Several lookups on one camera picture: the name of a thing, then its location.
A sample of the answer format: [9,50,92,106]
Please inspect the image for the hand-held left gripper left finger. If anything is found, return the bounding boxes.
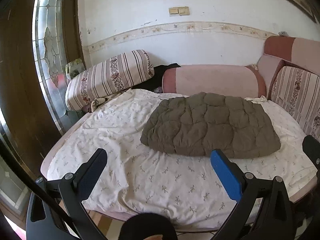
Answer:
[26,148,108,240]

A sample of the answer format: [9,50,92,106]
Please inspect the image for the striped floral pillow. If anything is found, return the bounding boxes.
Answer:
[269,65,320,140]
[65,49,155,112]

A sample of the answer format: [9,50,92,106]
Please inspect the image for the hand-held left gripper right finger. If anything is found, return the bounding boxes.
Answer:
[210,149,293,240]

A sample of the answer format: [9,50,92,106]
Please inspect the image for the green floral cloth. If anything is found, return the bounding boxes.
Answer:
[65,58,87,79]

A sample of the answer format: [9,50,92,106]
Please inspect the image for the pink bolster cushion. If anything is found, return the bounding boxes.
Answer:
[162,64,267,98]

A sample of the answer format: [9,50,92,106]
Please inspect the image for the wooden door with glass panels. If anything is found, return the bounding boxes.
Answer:
[0,0,87,180]

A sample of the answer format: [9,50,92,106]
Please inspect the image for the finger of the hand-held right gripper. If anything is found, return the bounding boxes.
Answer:
[302,134,320,174]

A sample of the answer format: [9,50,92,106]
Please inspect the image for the white leaf-print bed sheet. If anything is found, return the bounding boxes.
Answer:
[47,88,318,227]

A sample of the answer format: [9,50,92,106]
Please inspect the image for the olive padded jacket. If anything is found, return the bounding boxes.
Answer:
[140,92,281,159]

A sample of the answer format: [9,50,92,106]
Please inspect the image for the black cloth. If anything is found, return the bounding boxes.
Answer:
[135,64,181,92]

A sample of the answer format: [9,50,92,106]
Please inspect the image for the crumpled floral cloth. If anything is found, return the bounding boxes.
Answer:
[90,94,120,112]

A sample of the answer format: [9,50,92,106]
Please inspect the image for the black cable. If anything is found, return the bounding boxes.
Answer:
[0,140,78,240]

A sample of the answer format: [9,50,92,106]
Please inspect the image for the pink sofa backrest cushion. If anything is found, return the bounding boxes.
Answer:
[257,36,320,85]

